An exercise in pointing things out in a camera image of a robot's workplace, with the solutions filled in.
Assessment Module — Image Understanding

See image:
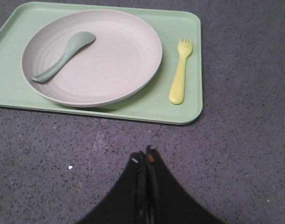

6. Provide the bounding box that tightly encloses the beige round plastic plate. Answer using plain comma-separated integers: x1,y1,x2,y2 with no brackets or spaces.
21,9,162,107

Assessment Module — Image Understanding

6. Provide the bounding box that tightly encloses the green plastic spoon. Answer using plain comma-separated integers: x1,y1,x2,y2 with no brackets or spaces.
32,31,96,83

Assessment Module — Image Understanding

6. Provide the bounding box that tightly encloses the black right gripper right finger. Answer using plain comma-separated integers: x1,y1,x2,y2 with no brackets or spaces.
146,146,223,224

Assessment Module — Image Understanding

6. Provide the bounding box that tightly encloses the light green serving tray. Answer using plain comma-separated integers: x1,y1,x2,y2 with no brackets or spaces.
0,2,203,125

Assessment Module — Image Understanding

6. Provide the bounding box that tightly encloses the yellow plastic fork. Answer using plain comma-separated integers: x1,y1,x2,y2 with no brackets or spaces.
169,38,193,105

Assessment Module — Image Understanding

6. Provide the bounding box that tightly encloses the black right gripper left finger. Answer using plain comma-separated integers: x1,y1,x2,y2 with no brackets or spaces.
78,152,147,224

